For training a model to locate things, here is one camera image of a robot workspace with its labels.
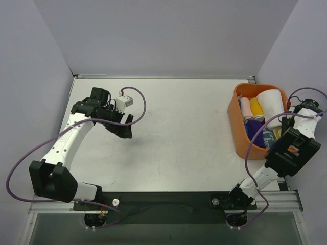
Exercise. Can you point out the yellow rolled towel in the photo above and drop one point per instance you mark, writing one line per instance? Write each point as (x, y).
(256, 110)

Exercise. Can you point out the pink rolled towel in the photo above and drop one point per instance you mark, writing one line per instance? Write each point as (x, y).
(245, 109)

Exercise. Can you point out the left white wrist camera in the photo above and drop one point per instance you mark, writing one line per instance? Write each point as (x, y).
(122, 102)

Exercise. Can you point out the aluminium frame rail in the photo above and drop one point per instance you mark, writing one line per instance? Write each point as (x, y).
(277, 201)

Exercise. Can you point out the orange cloth pile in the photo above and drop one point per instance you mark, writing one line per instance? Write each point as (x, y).
(277, 133)

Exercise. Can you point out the purple rolled towel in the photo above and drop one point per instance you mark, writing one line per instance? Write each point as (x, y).
(252, 127)

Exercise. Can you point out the white towel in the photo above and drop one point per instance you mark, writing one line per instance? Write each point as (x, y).
(271, 103)

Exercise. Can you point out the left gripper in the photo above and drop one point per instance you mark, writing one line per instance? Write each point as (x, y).
(118, 125)

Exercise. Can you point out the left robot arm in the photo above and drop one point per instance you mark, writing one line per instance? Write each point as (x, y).
(51, 177)

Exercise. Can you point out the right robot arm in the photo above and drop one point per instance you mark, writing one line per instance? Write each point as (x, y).
(286, 157)

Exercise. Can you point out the blue patterned rolled towel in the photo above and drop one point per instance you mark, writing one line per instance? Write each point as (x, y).
(268, 137)

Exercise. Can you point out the black base mat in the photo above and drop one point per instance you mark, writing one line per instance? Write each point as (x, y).
(173, 208)

